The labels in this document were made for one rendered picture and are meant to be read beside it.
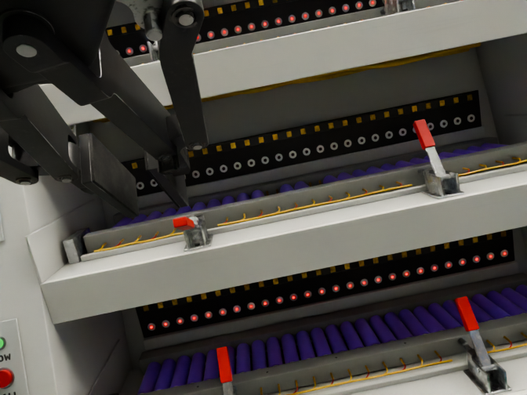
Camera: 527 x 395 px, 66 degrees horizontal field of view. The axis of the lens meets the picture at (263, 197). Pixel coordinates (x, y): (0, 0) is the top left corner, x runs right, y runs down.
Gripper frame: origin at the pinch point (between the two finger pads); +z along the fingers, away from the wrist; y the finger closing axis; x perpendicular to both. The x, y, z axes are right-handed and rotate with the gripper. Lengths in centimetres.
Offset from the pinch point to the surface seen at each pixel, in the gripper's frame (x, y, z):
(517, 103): 12, 44, 27
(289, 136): 15.1, 13.2, 29.1
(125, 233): 3.3, -9.0, 21.6
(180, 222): -0.3, -0.1, 10.5
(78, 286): -2.6, -12.5, 16.9
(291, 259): -4.1, 9.0, 17.8
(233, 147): 15.1, 4.9, 29.1
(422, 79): 21, 35, 31
